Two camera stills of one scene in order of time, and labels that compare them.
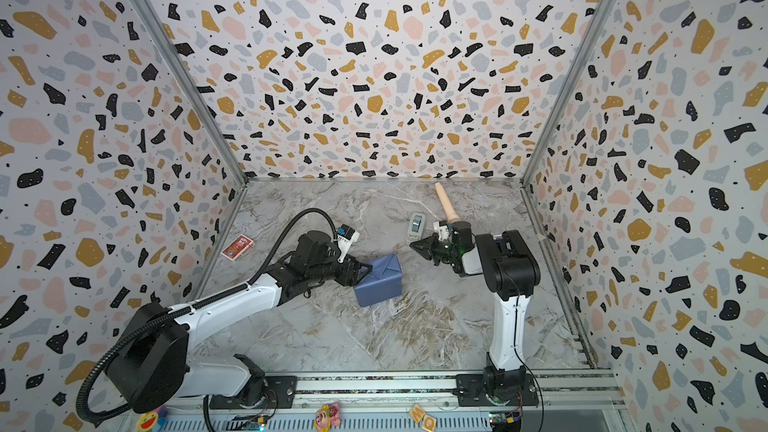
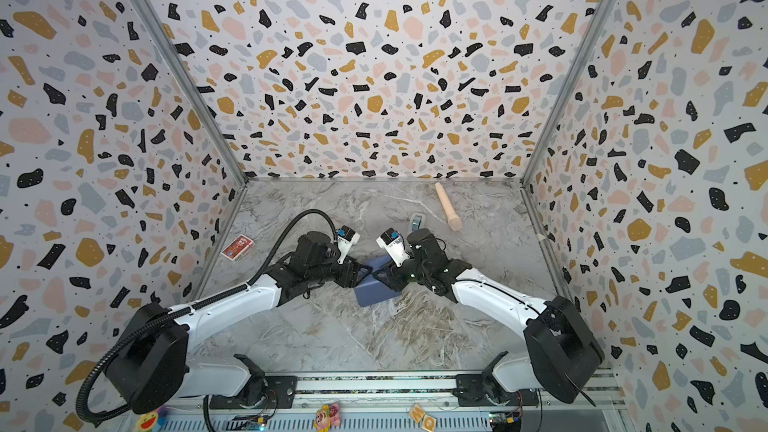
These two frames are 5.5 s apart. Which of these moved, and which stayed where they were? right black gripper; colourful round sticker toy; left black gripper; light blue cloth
Moved: right black gripper
Stayed: light blue cloth; colourful round sticker toy; left black gripper
